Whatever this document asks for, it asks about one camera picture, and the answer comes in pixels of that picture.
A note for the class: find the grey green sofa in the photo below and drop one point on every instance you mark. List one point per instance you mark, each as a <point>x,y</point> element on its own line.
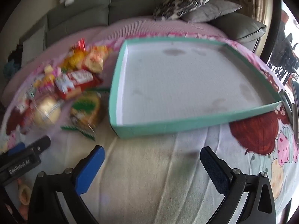
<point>93,9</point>

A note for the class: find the grey pillow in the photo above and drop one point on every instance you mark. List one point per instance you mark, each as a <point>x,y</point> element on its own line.
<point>215,10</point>

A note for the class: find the black door frame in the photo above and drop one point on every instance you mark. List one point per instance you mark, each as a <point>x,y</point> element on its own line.
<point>272,28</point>

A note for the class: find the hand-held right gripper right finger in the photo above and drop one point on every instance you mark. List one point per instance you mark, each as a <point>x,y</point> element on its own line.
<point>215,168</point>

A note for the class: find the teal cloth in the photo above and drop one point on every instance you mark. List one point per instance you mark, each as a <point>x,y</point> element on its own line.
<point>10,70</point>

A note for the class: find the grey metal stand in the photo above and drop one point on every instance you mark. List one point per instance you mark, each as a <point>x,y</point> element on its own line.
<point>286,102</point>

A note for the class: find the dark clothes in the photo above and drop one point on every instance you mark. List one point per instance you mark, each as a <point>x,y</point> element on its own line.
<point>15,54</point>

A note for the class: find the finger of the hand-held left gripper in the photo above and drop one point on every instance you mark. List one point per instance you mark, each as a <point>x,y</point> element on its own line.
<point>41,143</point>
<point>16,148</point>

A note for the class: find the printed cartoon blanket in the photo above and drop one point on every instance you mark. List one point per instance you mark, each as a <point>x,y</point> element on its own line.
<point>151,179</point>

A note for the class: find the white green snack packet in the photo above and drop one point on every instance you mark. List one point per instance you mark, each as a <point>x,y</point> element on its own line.
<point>85,112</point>

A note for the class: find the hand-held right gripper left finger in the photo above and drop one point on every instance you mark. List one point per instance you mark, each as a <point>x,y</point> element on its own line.
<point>90,168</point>

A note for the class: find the pale green pillow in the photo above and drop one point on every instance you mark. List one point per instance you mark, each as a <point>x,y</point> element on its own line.
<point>32,45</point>

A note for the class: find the red foil snack packet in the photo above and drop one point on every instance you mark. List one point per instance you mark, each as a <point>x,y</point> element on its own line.
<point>80,44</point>

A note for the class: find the teal shallow cardboard box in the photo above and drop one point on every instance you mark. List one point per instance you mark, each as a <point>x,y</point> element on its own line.
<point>186,81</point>

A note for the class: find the parked bicycles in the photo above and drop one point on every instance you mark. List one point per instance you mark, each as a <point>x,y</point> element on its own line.
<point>285,56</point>

